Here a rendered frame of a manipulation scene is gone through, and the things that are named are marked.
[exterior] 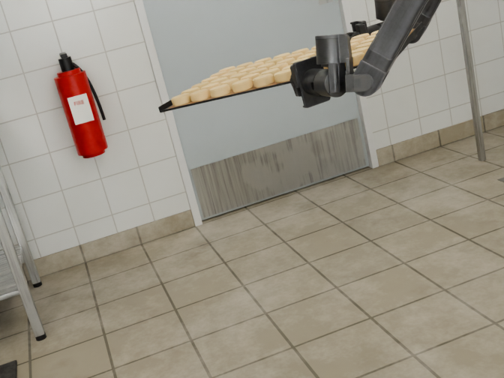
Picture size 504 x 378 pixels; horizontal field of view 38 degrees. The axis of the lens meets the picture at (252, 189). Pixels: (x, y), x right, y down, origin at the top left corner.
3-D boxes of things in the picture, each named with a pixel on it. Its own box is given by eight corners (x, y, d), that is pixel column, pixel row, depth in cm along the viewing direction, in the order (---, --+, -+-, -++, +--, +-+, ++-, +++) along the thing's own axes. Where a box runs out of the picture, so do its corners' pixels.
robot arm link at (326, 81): (328, 98, 148) (352, 96, 150) (325, 64, 146) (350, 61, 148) (311, 97, 154) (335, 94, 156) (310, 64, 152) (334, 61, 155)
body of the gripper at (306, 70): (301, 108, 161) (317, 110, 154) (290, 63, 158) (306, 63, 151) (327, 99, 163) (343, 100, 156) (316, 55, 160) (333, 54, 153)
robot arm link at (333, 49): (373, 91, 144) (378, 87, 153) (370, 32, 142) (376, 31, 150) (313, 94, 148) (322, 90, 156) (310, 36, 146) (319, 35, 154)
